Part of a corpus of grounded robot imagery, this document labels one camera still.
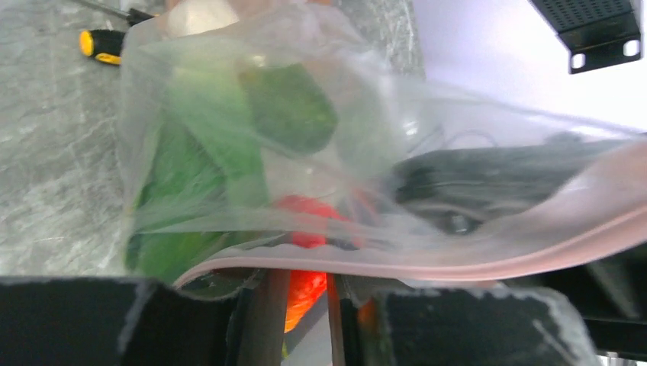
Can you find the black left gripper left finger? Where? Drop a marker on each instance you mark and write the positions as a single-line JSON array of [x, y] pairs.
[[142, 321]]

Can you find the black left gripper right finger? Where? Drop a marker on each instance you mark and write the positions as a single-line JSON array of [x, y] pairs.
[[379, 321]]

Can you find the dark rack server box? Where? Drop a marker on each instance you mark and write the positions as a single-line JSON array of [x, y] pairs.
[[597, 34]]

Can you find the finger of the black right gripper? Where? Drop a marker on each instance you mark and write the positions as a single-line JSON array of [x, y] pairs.
[[565, 187]]

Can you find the clear pink zip top bag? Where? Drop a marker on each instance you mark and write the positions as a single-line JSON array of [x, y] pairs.
[[331, 210]]

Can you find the black yellow stubby screwdriver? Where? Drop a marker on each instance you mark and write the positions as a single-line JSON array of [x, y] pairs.
[[102, 45]]

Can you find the white green toy bok choy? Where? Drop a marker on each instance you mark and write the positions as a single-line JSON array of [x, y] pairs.
[[192, 161]]

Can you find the green toy cucumber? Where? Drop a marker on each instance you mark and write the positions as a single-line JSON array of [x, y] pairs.
[[289, 107]]

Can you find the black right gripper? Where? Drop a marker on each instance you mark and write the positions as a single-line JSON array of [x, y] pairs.
[[610, 295]]

